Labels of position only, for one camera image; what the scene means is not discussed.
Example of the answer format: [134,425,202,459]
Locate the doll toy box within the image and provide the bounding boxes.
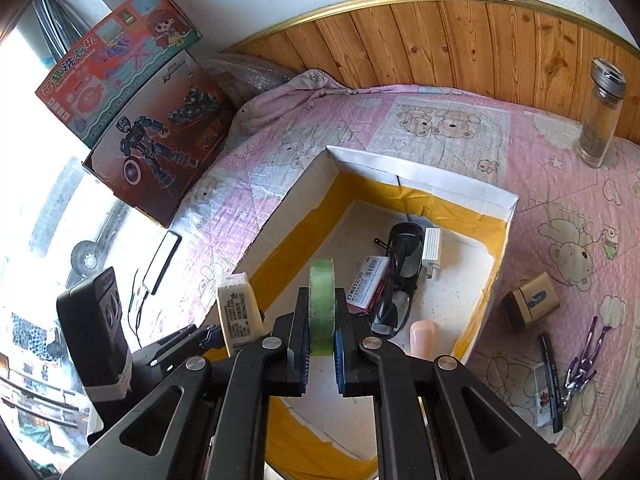
[35,0,203,150]

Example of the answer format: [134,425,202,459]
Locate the thin black cable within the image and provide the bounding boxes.
[125,269,151,336]

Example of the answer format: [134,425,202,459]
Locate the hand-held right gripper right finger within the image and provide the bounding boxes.
[333,287,582,480]

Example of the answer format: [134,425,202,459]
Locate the pink bear printed blanket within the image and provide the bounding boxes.
[170,67,640,466]

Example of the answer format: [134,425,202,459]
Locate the black smartphone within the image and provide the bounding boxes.
[144,230,182,296]

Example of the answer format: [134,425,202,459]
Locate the bubble wrap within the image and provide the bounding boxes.
[207,57,296,106]

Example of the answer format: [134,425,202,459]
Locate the black sunglasses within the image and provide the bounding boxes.
[372,222,426,336]

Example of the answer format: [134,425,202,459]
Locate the small brown cardboard box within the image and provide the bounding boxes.
[501,272,559,332]

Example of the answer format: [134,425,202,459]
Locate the small clear printed card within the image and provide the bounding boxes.
[531,362,553,428]

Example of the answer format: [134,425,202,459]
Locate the peach coloured small tube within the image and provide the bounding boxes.
[409,320,437,359]

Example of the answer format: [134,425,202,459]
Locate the white cardboard box container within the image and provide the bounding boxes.
[235,145,518,480]

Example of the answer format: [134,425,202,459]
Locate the glass bottle with metal lid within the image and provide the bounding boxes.
[574,56,628,168]

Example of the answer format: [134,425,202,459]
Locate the white charger plug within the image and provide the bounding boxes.
[421,227,443,279]

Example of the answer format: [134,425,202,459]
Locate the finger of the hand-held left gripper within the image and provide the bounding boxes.
[132,340,228,396]
[131,322,228,368]

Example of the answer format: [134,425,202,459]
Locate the robot toy box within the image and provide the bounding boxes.
[82,50,236,228]

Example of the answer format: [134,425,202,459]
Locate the red and white staples box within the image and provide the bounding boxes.
[347,255,391,313]

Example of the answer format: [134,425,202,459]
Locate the wooden headboard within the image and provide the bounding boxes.
[220,0,640,141]

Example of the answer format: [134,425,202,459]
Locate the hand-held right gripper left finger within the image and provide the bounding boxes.
[62,287,311,480]

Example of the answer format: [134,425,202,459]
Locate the black pen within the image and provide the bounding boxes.
[537,332,565,434]

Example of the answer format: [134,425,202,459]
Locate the green tape roll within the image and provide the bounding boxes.
[307,257,337,357]

